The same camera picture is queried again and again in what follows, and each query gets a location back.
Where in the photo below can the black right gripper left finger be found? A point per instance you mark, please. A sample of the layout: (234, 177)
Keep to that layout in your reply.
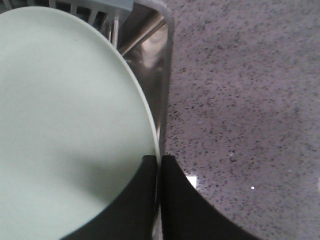
(131, 215)

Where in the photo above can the grey sink dish rack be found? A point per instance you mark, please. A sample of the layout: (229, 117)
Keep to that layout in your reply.
(115, 13)

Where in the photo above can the stainless steel sink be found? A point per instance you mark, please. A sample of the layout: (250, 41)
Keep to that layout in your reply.
(146, 43)

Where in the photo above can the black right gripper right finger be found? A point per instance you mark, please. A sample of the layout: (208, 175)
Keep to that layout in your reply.
(186, 215)

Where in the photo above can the light green round plate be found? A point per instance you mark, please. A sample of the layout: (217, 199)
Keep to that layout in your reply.
(74, 124)

